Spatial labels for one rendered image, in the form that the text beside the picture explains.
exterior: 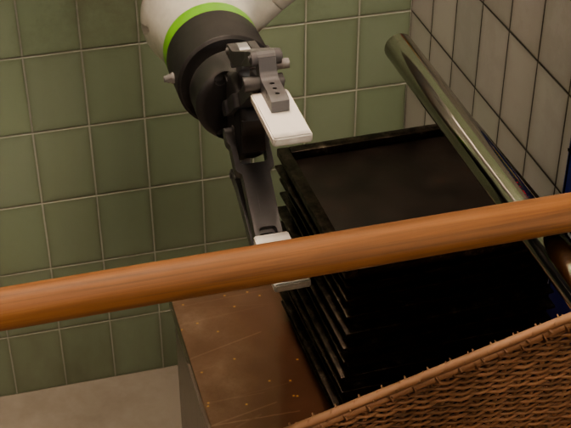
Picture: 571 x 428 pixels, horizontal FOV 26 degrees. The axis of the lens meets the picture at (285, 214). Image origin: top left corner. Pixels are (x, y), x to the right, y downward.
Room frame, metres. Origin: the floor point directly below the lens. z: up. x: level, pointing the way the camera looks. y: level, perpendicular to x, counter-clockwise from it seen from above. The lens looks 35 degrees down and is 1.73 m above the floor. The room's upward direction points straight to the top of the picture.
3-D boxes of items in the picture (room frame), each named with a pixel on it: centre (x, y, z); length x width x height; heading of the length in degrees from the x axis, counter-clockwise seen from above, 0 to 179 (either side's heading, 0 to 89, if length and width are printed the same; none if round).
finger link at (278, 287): (0.81, 0.00, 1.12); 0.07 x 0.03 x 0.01; 15
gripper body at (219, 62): (0.93, 0.04, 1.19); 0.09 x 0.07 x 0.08; 15
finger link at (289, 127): (0.81, 0.00, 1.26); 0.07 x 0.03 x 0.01; 15
